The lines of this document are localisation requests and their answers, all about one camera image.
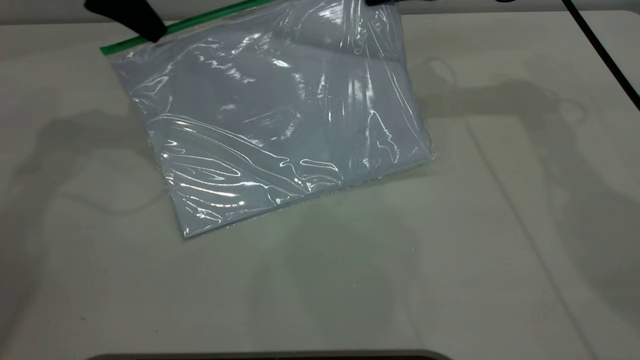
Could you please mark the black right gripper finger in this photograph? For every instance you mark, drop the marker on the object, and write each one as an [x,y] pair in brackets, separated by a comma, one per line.
[382,2]

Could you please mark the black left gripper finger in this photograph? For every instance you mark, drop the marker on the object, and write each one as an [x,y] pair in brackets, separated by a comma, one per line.
[131,16]

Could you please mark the clear plastic green zip bag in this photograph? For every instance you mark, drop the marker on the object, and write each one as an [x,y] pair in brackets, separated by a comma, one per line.
[280,125]

